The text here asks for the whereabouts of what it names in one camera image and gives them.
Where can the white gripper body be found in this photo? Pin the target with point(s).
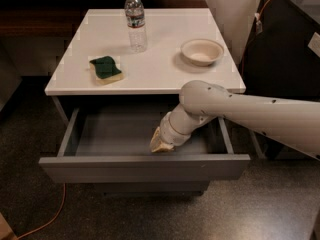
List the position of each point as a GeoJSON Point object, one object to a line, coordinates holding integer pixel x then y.
{"type": "Point", "coordinates": [169, 133]}

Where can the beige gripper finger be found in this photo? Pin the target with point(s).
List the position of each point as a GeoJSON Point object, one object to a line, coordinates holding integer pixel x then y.
{"type": "Point", "coordinates": [157, 145]}

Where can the grey top drawer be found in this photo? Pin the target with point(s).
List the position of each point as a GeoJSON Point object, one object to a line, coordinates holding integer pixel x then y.
{"type": "Point", "coordinates": [109, 145]}

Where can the clear plastic water bottle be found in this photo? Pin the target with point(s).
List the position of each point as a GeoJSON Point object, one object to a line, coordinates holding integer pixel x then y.
{"type": "Point", "coordinates": [134, 12]}

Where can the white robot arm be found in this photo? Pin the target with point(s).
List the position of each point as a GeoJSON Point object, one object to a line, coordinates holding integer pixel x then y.
{"type": "Point", "coordinates": [260, 114]}

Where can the white top drawer cabinet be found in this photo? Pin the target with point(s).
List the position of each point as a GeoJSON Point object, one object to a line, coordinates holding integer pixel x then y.
{"type": "Point", "coordinates": [152, 79]}

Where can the beige paper bowl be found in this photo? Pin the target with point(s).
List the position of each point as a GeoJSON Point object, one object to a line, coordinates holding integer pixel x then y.
{"type": "Point", "coordinates": [202, 52]}

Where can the green yellow sponge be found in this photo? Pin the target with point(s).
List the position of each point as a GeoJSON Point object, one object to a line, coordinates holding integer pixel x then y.
{"type": "Point", "coordinates": [105, 70]}

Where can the cardboard box corner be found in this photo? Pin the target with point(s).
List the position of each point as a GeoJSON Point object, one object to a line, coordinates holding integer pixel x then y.
{"type": "Point", "coordinates": [6, 233]}

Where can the dark wooden counter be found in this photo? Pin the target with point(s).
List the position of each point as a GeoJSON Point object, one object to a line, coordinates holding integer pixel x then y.
{"type": "Point", "coordinates": [47, 18]}

